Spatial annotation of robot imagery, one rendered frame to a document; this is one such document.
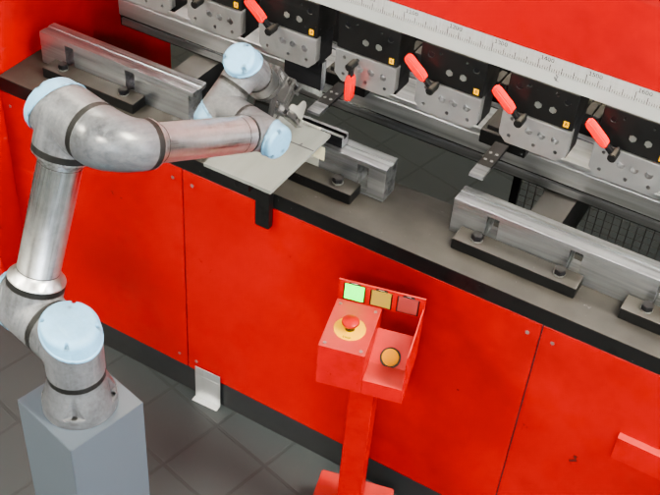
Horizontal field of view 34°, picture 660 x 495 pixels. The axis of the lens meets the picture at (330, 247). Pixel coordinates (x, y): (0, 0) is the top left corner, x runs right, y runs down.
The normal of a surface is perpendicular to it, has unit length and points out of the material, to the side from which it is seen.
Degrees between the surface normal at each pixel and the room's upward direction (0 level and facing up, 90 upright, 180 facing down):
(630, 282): 90
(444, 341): 90
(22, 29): 90
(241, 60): 40
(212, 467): 0
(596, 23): 90
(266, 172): 0
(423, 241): 0
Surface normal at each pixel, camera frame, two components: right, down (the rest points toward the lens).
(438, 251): 0.07, -0.75
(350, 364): -0.28, 0.62
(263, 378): -0.51, 0.54
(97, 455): 0.73, 0.49
